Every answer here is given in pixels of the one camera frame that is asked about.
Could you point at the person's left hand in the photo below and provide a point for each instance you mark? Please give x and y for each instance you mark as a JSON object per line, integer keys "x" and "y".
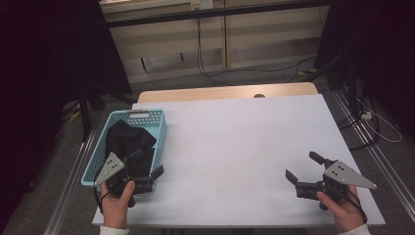
{"x": 114, "y": 212}

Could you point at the white power adapter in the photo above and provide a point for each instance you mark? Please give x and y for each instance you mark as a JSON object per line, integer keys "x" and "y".
{"x": 366, "y": 115}

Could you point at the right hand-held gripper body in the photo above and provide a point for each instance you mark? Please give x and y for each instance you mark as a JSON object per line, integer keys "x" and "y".
{"x": 342, "y": 174}

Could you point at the black metal bar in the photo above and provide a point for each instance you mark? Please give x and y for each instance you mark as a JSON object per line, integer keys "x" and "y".
{"x": 212, "y": 13}

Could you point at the aluminium floor rail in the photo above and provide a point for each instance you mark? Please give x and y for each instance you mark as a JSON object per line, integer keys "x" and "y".
{"x": 70, "y": 186}
{"x": 385, "y": 166}

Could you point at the black shorts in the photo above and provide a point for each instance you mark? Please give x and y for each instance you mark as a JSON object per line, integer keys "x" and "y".
{"x": 129, "y": 140}

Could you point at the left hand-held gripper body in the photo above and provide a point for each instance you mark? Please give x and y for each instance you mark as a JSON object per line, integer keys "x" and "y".
{"x": 112, "y": 166}

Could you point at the person's right hand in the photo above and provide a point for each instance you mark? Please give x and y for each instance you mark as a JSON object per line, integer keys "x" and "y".
{"x": 347, "y": 213}

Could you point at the light blue plastic basket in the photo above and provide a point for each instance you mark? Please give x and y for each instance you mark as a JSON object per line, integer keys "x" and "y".
{"x": 98, "y": 156}

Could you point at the black curtain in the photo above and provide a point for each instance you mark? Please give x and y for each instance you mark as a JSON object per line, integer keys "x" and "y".
{"x": 39, "y": 81}
{"x": 385, "y": 49}

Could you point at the wooden table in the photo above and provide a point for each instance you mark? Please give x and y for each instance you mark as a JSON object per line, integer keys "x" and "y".
{"x": 195, "y": 94}

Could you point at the white wall socket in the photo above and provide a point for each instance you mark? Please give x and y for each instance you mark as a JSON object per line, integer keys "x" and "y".
{"x": 202, "y": 4}

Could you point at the beige cabinet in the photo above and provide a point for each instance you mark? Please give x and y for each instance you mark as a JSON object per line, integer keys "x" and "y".
{"x": 261, "y": 39}

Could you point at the dark table grommet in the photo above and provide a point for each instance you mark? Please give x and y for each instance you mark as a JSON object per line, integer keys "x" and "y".
{"x": 259, "y": 95}

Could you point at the black stand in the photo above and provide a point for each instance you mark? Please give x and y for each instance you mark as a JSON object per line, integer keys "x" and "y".
{"x": 351, "y": 91}
{"x": 85, "y": 114}

